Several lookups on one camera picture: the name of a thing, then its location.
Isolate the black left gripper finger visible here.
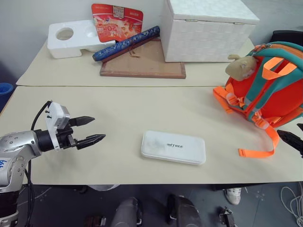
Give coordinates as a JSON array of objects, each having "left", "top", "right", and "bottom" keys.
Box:
[
  {"left": 76, "top": 133, "right": 107, "bottom": 150},
  {"left": 68, "top": 116, "right": 96, "bottom": 128}
]

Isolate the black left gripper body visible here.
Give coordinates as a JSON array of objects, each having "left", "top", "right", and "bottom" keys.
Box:
[{"left": 55, "top": 125, "right": 79, "bottom": 150}]

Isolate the orange and teal backpack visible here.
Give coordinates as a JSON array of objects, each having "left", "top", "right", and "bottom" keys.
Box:
[{"left": 213, "top": 41, "right": 303, "bottom": 158}]

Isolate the white case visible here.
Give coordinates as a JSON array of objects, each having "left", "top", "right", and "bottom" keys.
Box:
[{"left": 141, "top": 130, "right": 206, "bottom": 166}]

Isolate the black box-shaped object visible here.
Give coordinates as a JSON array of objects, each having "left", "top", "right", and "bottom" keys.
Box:
[{"left": 270, "top": 30, "right": 303, "bottom": 46}]

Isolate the blue round container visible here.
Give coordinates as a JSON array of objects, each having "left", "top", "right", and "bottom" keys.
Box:
[{"left": 0, "top": 82, "right": 15, "bottom": 114}]

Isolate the white styrofoam packing block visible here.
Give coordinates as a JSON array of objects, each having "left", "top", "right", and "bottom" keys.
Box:
[{"left": 47, "top": 19, "right": 117, "bottom": 59}]

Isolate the grey rounded shape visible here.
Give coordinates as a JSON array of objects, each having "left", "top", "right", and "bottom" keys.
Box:
[{"left": 110, "top": 197, "right": 143, "bottom": 227}]

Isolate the white sneaker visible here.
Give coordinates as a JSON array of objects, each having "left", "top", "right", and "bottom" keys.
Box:
[{"left": 223, "top": 187, "right": 242, "bottom": 205}]

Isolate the brown rounded shape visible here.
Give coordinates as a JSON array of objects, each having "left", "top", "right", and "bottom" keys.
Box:
[{"left": 83, "top": 214, "right": 107, "bottom": 227}]

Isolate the brown wooden board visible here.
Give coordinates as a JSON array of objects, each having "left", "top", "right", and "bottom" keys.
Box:
[{"left": 99, "top": 38, "right": 187, "bottom": 79}]

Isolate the tan plush toy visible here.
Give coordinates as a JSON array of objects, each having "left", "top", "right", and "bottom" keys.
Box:
[{"left": 224, "top": 53, "right": 259, "bottom": 81}]

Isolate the blue patterned rolled scroll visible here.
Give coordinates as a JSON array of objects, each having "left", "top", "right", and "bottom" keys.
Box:
[{"left": 92, "top": 25, "right": 161, "bottom": 63}]

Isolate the small black floor device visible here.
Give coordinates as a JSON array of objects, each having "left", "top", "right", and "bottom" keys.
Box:
[{"left": 218, "top": 206, "right": 235, "bottom": 227}]

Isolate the red printed package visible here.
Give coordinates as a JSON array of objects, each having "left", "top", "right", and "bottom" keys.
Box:
[{"left": 91, "top": 3, "right": 145, "bottom": 44}]

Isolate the dark rounded shape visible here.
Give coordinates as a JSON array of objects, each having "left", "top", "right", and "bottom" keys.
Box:
[{"left": 166, "top": 193, "right": 202, "bottom": 227}]

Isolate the white woven lidded box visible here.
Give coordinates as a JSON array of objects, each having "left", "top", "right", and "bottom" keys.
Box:
[{"left": 161, "top": 0, "right": 261, "bottom": 63}]

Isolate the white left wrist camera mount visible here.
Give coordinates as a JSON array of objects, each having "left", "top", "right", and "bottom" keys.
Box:
[{"left": 44, "top": 102, "right": 71, "bottom": 151}]

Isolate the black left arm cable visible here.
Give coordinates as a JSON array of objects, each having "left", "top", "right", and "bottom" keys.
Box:
[{"left": 25, "top": 101, "right": 53, "bottom": 227}]

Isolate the white cable on floor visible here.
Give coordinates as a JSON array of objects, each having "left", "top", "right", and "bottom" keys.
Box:
[{"left": 280, "top": 186, "right": 303, "bottom": 227}]

